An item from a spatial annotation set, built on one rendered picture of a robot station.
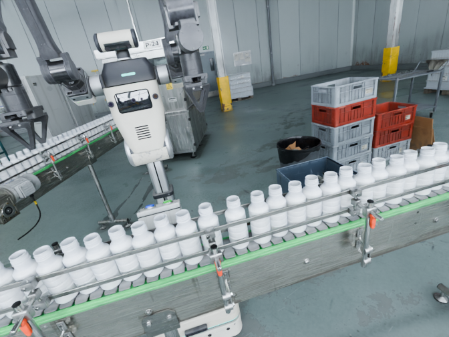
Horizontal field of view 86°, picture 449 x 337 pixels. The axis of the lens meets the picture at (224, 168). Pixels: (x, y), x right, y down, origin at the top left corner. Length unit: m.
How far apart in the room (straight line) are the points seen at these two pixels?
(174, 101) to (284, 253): 3.71
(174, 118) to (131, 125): 3.17
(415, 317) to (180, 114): 3.76
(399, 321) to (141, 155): 1.72
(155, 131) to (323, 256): 0.86
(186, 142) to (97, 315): 3.77
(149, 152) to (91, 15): 12.01
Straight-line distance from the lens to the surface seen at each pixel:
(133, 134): 1.18
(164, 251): 0.72
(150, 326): 0.86
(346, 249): 0.92
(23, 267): 0.82
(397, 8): 10.88
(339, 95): 2.94
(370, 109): 3.32
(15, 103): 0.79
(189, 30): 0.64
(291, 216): 0.77
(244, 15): 13.41
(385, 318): 1.93
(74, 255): 0.76
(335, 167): 1.42
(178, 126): 4.33
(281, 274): 0.85
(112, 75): 1.24
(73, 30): 13.16
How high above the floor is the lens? 1.52
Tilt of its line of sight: 24 degrees down
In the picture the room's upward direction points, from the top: 10 degrees counter-clockwise
